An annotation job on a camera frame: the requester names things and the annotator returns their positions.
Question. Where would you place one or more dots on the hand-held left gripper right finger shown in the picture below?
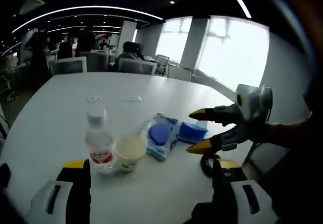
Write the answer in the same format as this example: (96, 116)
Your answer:
(227, 191)

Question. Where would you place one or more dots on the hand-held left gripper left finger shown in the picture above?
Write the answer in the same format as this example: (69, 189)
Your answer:
(75, 191)

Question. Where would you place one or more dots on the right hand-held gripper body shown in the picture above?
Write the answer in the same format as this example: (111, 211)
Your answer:
(255, 108)

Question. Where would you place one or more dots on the blue cloth pack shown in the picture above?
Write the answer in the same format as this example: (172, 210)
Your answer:
(191, 133)

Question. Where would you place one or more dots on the clear plastic bottle red label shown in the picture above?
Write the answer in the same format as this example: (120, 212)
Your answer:
(98, 143)

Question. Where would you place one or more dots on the blue wet wipes packet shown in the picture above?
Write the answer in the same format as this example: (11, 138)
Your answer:
(159, 135)

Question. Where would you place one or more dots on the white paper cup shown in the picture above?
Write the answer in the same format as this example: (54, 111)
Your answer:
(130, 153)

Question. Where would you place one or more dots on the dark chair beside table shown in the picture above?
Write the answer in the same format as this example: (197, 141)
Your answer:
(267, 158)

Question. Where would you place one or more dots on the white background desk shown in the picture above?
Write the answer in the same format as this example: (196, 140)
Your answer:
(180, 71)

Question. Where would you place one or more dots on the wide window with blinds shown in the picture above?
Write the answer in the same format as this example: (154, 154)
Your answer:
(232, 55)

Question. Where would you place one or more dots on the white table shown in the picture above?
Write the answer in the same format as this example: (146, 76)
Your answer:
(50, 123)

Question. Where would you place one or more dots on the black mesh office chair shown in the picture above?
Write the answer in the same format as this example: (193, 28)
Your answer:
(162, 63)

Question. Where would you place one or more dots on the narrow window with blinds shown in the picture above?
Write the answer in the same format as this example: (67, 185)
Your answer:
(174, 40)

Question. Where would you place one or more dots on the white table outlet cover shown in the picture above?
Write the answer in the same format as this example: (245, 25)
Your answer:
(131, 98)

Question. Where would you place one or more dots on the white chair back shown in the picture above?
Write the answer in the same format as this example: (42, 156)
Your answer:
(136, 66)
(68, 66)

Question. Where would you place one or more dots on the curved ceiling light strip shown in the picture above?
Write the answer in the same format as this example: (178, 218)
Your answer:
(85, 7)

